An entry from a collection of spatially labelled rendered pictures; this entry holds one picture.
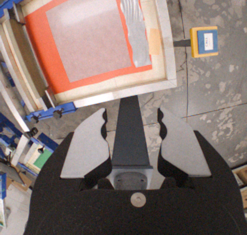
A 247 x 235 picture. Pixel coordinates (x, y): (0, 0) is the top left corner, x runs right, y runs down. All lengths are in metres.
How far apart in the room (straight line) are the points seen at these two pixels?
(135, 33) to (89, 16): 0.20
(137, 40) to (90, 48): 0.20
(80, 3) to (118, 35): 0.21
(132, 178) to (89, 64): 0.50
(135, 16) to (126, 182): 0.64
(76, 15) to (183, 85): 1.47
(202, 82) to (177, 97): 0.42
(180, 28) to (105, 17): 1.20
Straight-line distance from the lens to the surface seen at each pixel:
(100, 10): 0.55
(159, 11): 0.52
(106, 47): 0.52
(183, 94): 1.75
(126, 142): 0.61
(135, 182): 0.50
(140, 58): 0.51
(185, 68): 1.65
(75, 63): 0.57
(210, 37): 0.62
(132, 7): 0.54
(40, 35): 0.65
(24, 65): 0.59
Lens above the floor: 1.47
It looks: 61 degrees down
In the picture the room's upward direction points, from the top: 176 degrees counter-clockwise
